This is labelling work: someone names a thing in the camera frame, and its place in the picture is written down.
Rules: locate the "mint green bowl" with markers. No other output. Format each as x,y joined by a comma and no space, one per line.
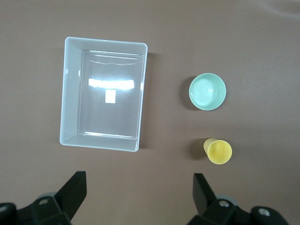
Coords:
207,92

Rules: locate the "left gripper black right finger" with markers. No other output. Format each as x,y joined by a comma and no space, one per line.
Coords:
206,201

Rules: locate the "white label sticker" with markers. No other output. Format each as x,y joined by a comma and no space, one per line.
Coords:
110,96

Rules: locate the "translucent grey plastic bin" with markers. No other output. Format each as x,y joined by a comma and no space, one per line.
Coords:
70,93

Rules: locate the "yellow plastic cup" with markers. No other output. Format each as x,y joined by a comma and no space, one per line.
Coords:
219,152

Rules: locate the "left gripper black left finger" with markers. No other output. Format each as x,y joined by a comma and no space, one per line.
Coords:
70,199

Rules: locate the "brown table cover mat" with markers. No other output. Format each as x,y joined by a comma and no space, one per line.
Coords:
164,28

